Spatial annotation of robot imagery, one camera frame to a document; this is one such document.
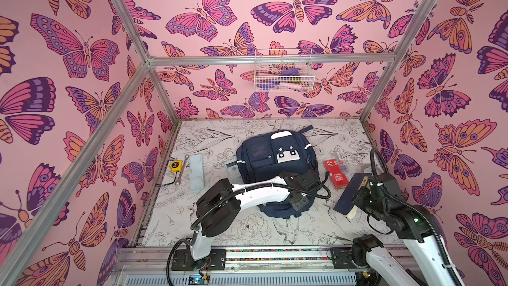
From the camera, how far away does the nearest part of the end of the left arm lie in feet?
1.94

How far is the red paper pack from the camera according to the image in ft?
3.08

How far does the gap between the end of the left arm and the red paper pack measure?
0.89 feet
